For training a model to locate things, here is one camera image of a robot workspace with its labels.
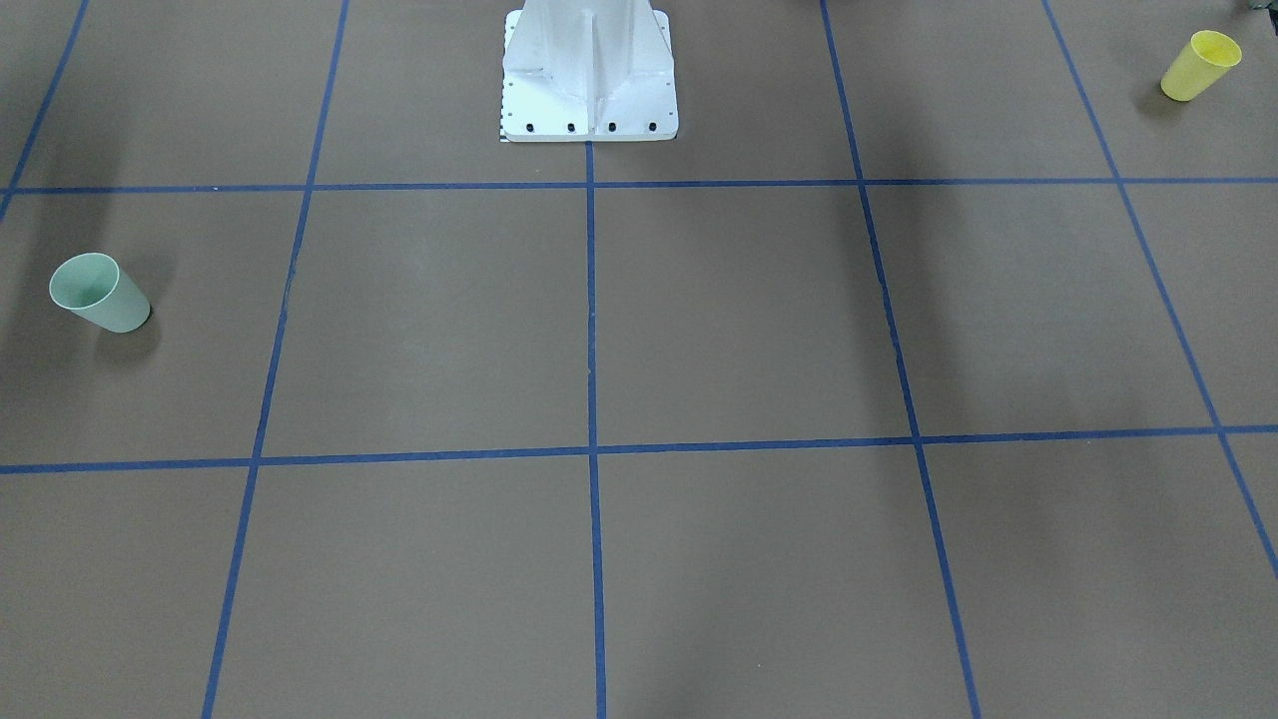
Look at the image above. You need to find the white metal pedestal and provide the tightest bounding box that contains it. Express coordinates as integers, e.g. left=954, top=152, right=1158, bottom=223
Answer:
left=498, top=1, right=680, bottom=143

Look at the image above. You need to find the yellow plastic cup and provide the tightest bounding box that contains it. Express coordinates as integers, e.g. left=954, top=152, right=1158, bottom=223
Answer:
left=1159, top=29, right=1243, bottom=102

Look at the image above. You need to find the green plastic cup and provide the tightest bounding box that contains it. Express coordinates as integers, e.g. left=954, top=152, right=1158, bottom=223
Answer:
left=47, top=252, right=152, bottom=335

